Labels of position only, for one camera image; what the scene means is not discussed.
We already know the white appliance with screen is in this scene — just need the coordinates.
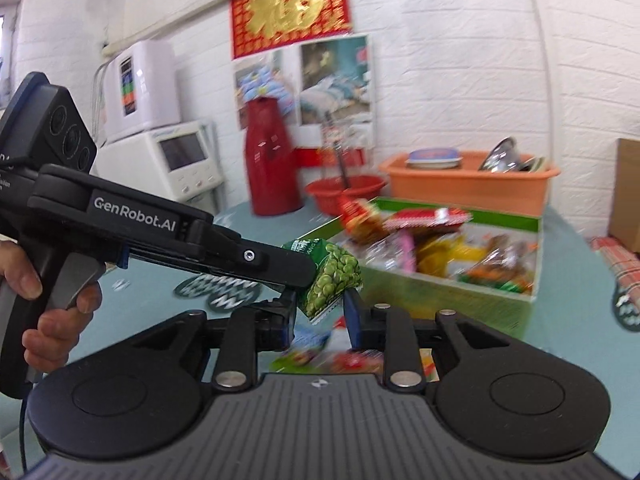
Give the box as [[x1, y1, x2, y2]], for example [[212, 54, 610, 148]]
[[95, 120, 224, 207]]

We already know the pile of mixed snack packets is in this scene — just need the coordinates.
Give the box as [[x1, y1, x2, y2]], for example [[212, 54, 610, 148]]
[[337, 197, 539, 294]]

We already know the bedding wall poster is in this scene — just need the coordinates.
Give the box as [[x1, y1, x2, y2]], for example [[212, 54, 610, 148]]
[[234, 34, 376, 132]]

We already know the green cardboard box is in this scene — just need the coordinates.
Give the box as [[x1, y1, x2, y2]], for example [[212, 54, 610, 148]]
[[295, 197, 544, 339]]

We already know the brown cardboard box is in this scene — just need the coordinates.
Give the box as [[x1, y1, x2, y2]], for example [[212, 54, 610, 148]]
[[607, 138, 640, 254]]

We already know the red plastic basin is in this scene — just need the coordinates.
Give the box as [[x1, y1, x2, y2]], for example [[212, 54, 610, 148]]
[[305, 176, 388, 218]]

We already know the red thermos jug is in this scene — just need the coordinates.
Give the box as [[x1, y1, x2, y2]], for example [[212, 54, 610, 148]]
[[244, 97, 304, 217]]

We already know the dark ladle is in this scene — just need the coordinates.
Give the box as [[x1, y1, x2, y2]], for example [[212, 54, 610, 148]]
[[325, 112, 351, 188]]

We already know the blue green snack packet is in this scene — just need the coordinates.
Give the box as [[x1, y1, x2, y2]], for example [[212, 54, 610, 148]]
[[292, 322, 334, 357]]

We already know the orange plastic basin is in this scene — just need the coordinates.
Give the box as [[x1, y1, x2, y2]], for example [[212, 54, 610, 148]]
[[378, 151, 562, 218]]

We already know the steel bowl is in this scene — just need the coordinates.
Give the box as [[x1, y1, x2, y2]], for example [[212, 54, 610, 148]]
[[477, 137, 524, 172]]

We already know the round lidded tin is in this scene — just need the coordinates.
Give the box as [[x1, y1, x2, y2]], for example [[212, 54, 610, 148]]
[[406, 147, 463, 170]]

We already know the white water purifier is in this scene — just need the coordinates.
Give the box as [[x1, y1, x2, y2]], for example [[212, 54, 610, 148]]
[[102, 40, 182, 144]]

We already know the red gold wall hanging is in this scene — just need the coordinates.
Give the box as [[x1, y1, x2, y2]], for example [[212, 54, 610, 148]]
[[227, 0, 354, 61]]

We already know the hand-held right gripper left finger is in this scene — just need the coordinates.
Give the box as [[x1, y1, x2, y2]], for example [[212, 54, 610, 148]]
[[132, 290, 301, 393]]

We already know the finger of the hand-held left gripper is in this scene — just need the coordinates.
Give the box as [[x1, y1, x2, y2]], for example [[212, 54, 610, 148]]
[[120, 225, 319, 292]]

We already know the green pea snack packet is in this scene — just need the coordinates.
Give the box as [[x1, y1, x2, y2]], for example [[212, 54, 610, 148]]
[[282, 240, 363, 321]]

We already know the person's left hand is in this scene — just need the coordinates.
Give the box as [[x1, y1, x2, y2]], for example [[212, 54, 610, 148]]
[[0, 239, 104, 375]]

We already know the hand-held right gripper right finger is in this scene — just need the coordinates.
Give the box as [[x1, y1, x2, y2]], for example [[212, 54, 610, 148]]
[[344, 289, 516, 393]]

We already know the glass pitcher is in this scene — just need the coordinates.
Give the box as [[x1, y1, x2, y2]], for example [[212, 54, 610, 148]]
[[320, 115, 372, 181]]

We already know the plaid cloth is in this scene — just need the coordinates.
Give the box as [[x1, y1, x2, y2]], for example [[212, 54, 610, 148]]
[[590, 237, 640, 307]]

